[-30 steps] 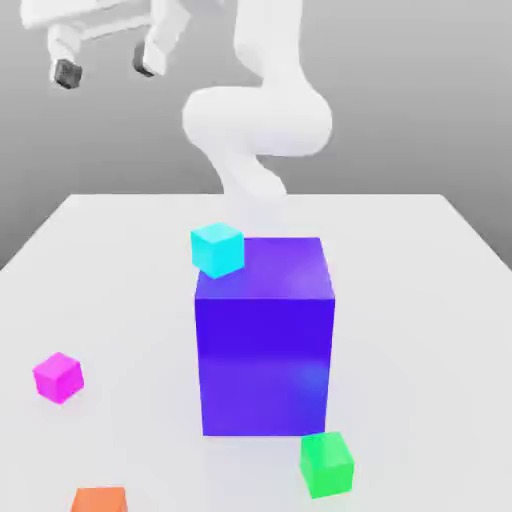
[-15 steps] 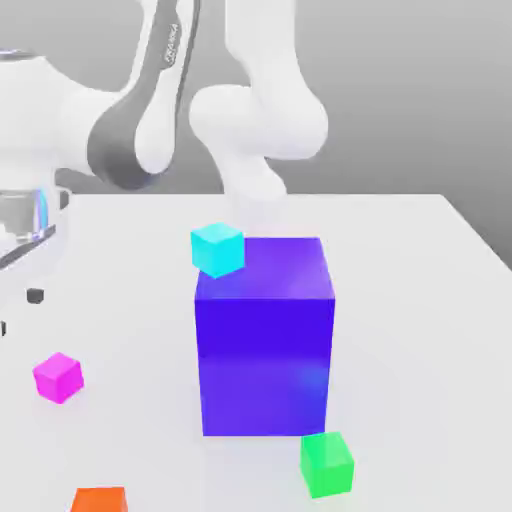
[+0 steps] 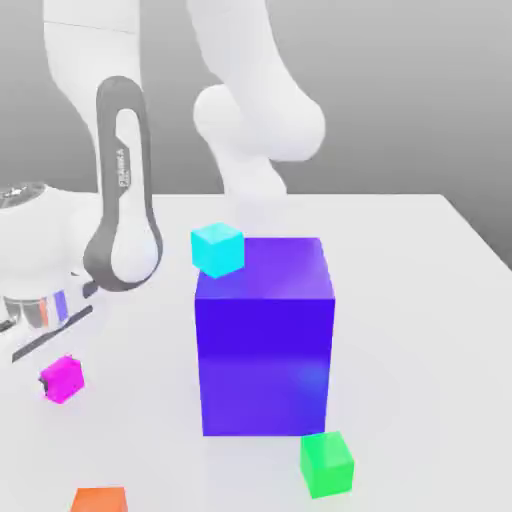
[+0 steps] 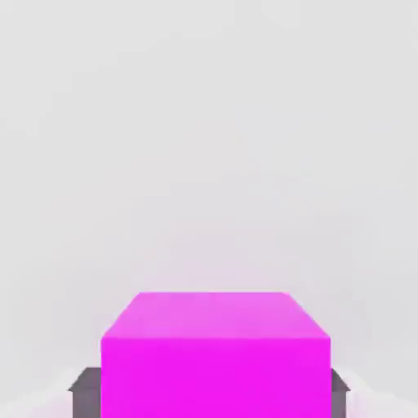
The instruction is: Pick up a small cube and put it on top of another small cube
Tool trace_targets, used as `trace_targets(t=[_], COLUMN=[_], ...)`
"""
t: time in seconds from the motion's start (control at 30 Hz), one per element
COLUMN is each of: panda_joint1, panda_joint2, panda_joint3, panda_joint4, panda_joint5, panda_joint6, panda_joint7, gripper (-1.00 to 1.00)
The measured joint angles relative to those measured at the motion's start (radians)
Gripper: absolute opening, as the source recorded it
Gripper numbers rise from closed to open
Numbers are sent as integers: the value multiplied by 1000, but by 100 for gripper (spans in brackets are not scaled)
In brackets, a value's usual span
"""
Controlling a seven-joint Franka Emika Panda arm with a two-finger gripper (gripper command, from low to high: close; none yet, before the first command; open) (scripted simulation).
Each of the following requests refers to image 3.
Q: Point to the small orange cube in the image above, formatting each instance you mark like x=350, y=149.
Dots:
x=99, y=500

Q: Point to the small green cube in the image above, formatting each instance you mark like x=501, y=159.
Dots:
x=327, y=466

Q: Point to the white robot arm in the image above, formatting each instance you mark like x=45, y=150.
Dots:
x=256, y=100

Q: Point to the small magenta cube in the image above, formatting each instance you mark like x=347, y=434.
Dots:
x=64, y=380

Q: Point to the small cyan cube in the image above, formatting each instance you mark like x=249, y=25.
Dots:
x=218, y=250

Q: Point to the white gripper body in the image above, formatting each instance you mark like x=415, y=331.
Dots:
x=56, y=334

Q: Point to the large purple box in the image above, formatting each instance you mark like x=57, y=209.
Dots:
x=264, y=340

